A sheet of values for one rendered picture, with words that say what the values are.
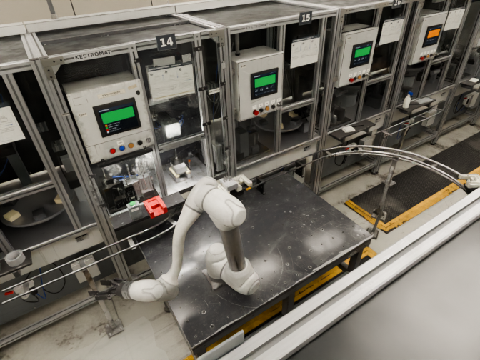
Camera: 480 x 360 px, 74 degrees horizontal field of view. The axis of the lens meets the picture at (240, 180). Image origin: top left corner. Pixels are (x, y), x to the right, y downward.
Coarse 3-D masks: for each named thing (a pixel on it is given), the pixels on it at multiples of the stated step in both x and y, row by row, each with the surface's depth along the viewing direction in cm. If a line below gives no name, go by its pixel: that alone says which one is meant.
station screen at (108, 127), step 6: (132, 102) 196; (108, 108) 190; (114, 108) 192; (120, 108) 193; (102, 120) 191; (120, 120) 197; (126, 120) 199; (132, 120) 201; (108, 126) 195; (114, 126) 197; (120, 126) 199; (126, 126) 201; (132, 126) 203; (108, 132) 197
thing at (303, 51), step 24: (288, 24) 235; (312, 24) 247; (240, 48) 223; (264, 48) 234; (288, 48) 246; (312, 48) 258; (288, 72) 257; (312, 72) 272; (288, 96) 270; (312, 96) 286; (264, 120) 269; (240, 144) 267; (264, 144) 283
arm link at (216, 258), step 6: (210, 246) 200; (216, 246) 199; (222, 246) 198; (210, 252) 196; (216, 252) 195; (222, 252) 196; (210, 258) 196; (216, 258) 194; (222, 258) 195; (210, 264) 198; (216, 264) 195; (222, 264) 194; (210, 270) 201; (216, 270) 195; (216, 276) 201
